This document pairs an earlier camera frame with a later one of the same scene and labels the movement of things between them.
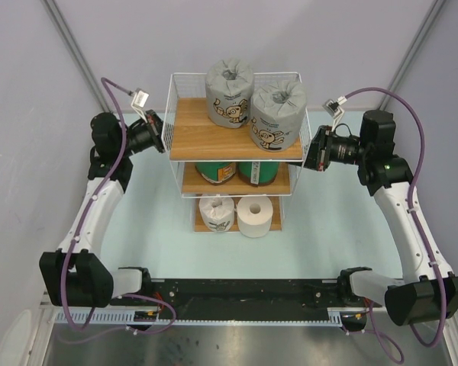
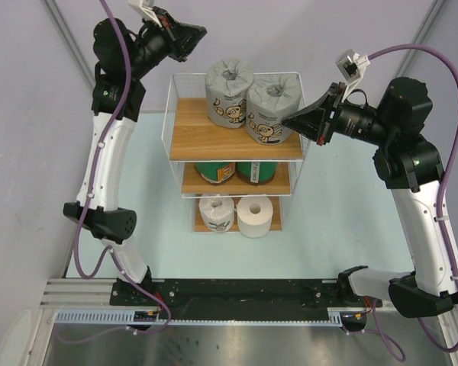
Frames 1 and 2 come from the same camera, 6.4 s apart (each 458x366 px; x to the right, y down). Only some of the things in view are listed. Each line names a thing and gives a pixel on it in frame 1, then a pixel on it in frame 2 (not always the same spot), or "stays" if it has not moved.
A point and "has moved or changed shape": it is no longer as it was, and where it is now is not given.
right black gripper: (317, 158) → (314, 120)
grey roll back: (229, 89) stays
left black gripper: (155, 127) → (180, 38)
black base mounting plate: (247, 300) stays
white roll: (217, 213) stays
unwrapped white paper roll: (254, 216) stays
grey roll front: (276, 113) has moved or changed shape
